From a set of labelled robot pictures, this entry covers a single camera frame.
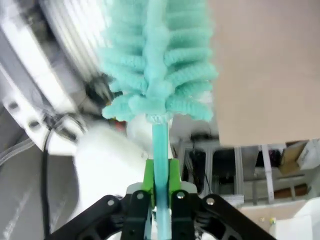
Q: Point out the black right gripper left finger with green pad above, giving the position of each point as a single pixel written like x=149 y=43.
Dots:
x=135 y=215

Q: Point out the white cardboard box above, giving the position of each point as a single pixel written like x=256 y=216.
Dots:
x=310 y=156

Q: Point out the brown cardboard box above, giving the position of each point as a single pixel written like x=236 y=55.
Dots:
x=292 y=157

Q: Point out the aluminium profile frame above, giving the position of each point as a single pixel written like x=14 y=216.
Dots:
x=225 y=172

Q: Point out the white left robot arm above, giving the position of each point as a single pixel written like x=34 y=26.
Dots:
x=105 y=160

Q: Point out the teal chenille duster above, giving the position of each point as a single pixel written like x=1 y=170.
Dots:
x=160 y=62

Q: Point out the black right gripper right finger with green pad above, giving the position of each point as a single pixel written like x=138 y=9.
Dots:
x=182 y=215

